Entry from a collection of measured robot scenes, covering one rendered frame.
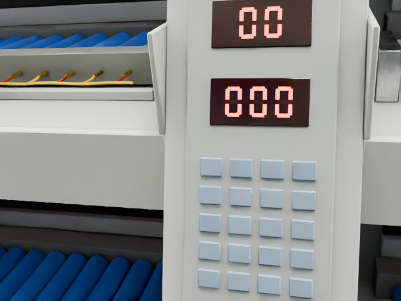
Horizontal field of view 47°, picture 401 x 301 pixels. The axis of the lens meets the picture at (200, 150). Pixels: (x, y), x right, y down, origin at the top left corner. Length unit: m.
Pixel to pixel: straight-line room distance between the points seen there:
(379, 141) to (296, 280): 0.07
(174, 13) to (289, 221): 0.11
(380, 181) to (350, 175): 0.02
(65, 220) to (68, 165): 0.19
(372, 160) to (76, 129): 0.15
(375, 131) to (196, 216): 0.09
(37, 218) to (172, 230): 0.25
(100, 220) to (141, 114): 0.19
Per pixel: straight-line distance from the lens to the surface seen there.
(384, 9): 0.43
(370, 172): 0.23
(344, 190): 0.22
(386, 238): 0.39
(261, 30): 0.22
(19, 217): 0.48
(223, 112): 0.22
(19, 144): 0.27
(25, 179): 0.28
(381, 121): 0.24
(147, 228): 0.42
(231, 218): 0.22
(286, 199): 0.22
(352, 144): 0.22
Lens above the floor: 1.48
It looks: 3 degrees down
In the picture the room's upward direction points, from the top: 1 degrees clockwise
